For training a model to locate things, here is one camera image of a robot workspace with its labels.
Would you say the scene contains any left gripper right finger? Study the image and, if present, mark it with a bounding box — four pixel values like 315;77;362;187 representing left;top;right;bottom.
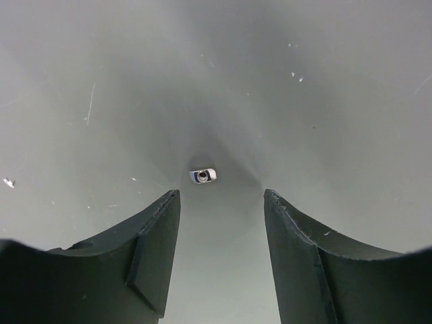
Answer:
264;189;431;323

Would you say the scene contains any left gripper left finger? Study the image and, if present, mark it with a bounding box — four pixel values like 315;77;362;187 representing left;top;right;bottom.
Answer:
1;190;180;323

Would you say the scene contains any tiny silver nut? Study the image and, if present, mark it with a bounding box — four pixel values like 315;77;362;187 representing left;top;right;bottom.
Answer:
189;168;217;184

